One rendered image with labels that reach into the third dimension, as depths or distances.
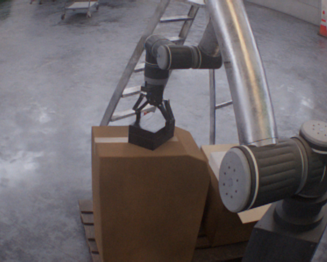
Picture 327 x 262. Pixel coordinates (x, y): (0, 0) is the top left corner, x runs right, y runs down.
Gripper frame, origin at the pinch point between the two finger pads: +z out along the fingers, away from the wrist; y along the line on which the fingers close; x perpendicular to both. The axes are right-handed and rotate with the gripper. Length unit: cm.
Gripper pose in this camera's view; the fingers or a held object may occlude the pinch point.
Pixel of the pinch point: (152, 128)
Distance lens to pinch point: 256.3
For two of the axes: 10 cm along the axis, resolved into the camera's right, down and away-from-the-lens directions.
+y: -8.6, -2.7, 4.4
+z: -0.7, 9.1, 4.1
